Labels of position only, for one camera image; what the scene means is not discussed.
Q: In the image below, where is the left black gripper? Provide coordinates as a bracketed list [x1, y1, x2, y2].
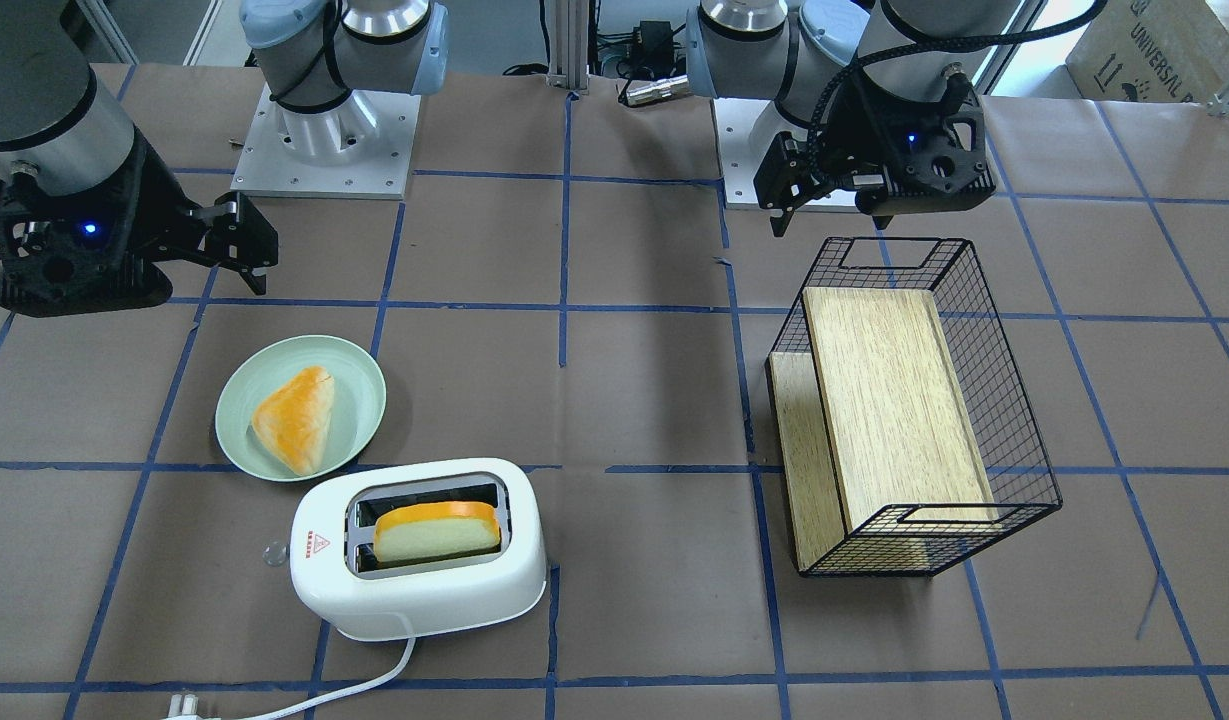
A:
[755, 63, 984, 238]

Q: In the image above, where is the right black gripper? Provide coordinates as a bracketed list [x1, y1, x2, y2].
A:
[0, 133, 279, 318]

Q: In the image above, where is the white toaster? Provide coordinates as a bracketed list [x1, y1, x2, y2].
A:
[291, 457, 547, 643]

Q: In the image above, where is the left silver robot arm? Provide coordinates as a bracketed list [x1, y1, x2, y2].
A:
[685, 1, 1018, 236]

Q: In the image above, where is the bread slice in toaster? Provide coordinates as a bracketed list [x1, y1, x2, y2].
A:
[372, 501, 503, 564]

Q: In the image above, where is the triangular bread on plate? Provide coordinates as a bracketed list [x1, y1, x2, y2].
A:
[249, 365, 336, 477]

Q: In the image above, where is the light green plate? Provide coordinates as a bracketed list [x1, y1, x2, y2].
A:
[213, 334, 386, 482]

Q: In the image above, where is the wooden board in basket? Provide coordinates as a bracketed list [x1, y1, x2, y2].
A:
[768, 288, 1000, 577]

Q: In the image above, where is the cardboard box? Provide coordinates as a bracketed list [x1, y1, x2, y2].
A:
[1066, 1, 1229, 102]

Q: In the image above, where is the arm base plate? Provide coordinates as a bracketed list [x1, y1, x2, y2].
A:
[713, 97, 806, 211]
[230, 88, 422, 202]

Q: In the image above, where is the black wire basket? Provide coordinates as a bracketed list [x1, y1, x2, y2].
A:
[766, 237, 1063, 577]

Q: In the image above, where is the aluminium frame post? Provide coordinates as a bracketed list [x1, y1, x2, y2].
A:
[544, 1, 594, 95]

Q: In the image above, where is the white toaster power cable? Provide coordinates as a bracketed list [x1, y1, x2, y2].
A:
[166, 636, 417, 720]

